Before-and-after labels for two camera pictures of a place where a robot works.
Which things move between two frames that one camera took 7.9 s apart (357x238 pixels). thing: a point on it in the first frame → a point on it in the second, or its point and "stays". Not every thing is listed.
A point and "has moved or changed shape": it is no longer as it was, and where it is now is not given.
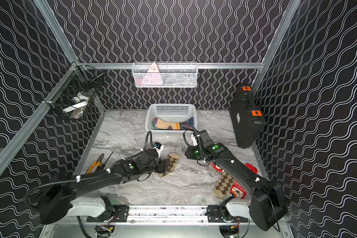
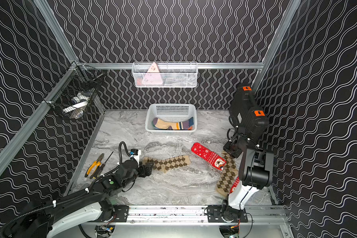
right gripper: (189, 153) → (226, 148)
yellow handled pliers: (95, 165) stays
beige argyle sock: (223, 185) stays
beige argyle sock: (173, 157) has moved or changed shape
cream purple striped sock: (159, 124) stays
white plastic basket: (171, 119) stays
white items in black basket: (78, 104) stays
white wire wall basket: (164, 74) stays
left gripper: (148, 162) → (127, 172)
